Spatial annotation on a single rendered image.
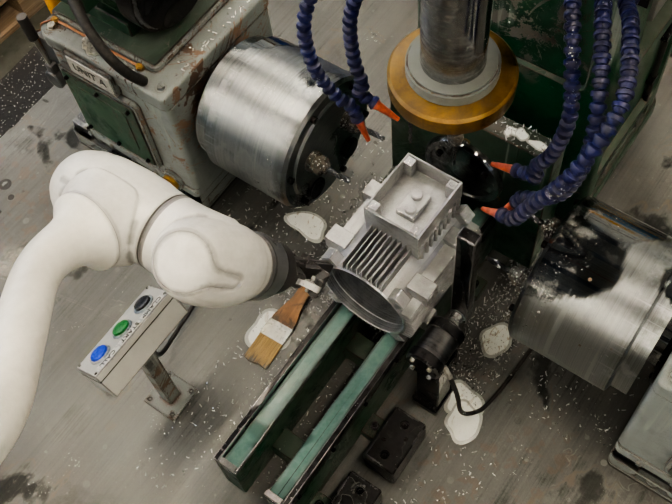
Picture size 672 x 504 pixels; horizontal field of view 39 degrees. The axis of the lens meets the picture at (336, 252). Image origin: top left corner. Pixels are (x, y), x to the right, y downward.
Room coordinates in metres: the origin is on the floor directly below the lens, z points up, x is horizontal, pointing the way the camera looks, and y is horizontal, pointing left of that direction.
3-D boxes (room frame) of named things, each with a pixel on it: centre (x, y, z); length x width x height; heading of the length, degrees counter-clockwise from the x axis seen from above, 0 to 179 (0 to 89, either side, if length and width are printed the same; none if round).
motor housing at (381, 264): (0.72, -0.10, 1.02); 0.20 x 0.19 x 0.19; 136
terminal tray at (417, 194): (0.75, -0.13, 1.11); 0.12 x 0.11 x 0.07; 136
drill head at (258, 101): (1.03, 0.09, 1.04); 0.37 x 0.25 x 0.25; 47
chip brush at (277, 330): (0.74, 0.11, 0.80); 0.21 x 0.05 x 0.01; 140
